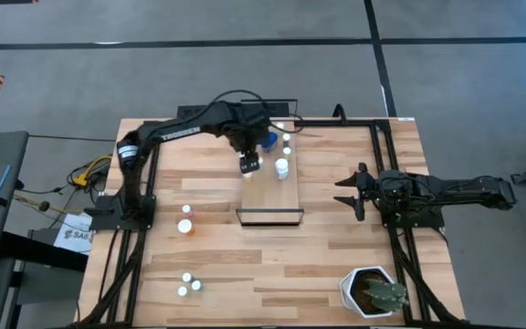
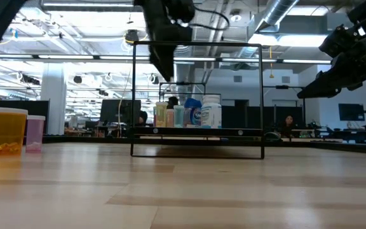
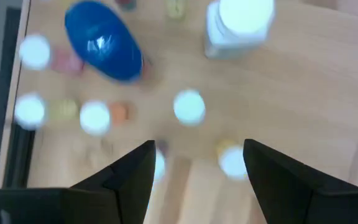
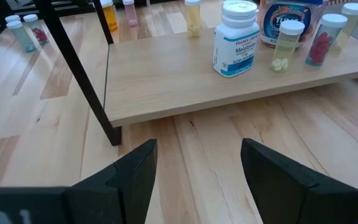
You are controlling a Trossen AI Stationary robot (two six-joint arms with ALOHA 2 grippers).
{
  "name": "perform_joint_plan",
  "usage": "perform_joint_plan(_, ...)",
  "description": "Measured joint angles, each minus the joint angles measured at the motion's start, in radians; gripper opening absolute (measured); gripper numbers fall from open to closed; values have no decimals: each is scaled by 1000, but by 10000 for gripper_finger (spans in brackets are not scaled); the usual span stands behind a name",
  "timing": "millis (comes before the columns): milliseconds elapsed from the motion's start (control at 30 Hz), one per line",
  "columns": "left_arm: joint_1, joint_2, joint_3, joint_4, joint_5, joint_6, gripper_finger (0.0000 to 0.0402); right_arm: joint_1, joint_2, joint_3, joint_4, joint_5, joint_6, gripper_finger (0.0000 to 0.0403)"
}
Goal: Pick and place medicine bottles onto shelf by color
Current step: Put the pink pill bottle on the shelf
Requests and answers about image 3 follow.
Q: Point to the small orange pill bottle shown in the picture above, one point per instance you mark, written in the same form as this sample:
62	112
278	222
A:
98	116

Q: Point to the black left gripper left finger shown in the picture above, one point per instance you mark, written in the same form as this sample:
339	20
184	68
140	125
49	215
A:
132	183

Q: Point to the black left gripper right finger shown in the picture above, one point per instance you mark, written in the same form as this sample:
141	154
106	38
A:
275	186

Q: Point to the blue round bottle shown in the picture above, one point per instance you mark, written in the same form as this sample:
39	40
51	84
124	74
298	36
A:
104	43

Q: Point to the pink pill bottle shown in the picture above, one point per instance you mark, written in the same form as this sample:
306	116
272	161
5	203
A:
42	54

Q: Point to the white supplement bottle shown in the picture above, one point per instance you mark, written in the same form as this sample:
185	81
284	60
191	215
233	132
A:
238	28

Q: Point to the green pill bottle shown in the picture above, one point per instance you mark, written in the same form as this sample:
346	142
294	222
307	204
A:
189	107

